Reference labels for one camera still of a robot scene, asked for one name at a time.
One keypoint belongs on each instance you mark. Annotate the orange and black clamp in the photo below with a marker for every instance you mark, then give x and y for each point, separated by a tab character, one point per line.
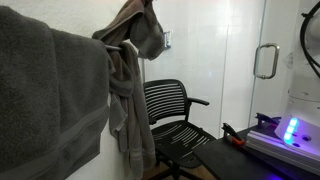
233	135

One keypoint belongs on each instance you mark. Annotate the glass shower door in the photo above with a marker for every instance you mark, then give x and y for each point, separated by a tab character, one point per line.
266	96

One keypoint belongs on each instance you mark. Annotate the wall outlet plate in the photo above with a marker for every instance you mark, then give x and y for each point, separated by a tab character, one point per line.
167	39

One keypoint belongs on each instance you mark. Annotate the blue clamp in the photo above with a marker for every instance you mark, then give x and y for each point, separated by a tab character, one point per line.
266	119

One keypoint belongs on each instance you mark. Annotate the black mesh office chair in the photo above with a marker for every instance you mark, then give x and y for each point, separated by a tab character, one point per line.
176	133

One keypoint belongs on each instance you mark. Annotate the metal towel bar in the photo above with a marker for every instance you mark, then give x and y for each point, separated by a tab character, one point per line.
114	48

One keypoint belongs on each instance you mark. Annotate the large dark grey towel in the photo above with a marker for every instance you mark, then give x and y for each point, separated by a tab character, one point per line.
46	100

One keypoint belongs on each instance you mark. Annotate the long taupe hanging towel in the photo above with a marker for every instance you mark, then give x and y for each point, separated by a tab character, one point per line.
133	126

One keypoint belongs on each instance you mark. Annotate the small grey-brown towel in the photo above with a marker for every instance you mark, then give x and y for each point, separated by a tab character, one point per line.
146	30

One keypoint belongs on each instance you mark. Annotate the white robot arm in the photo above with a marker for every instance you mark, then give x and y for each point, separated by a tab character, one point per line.
303	110

